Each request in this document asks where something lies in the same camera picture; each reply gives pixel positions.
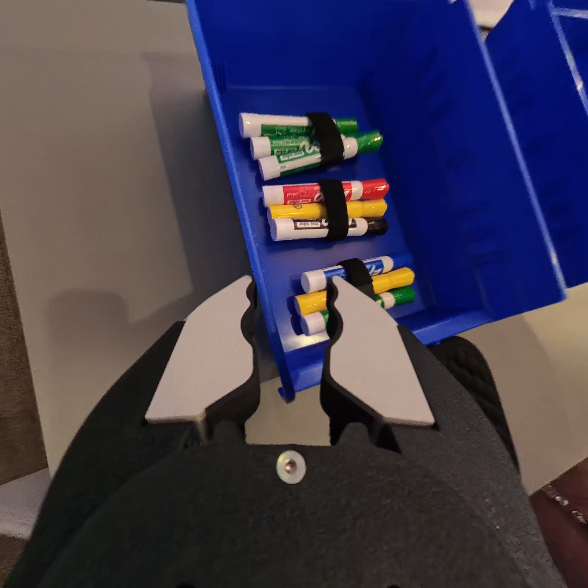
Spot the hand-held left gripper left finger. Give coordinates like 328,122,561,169
144,275,262,444

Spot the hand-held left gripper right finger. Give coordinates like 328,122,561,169
320,276,436,446

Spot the blue plastic bin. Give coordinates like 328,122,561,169
185,0,568,404
484,0,588,288

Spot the green dry-erase marker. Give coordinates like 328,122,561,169
301,286,415,336
250,131,383,160
239,112,358,138
258,152,322,181

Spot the yellow marker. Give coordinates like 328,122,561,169
268,199,388,222
294,268,415,316

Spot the blue dry-erase marker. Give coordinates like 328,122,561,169
301,256,395,293

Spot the black woven cloth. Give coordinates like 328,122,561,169
448,337,520,465

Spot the black dry-erase marker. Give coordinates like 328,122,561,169
270,217,389,241

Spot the red dry-erase marker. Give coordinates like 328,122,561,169
263,179,390,207

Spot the person's maroon clothing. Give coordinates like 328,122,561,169
528,478,588,588

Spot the black hook-and-loop strap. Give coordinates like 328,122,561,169
305,112,345,166
337,258,375,299
318,180,348,241

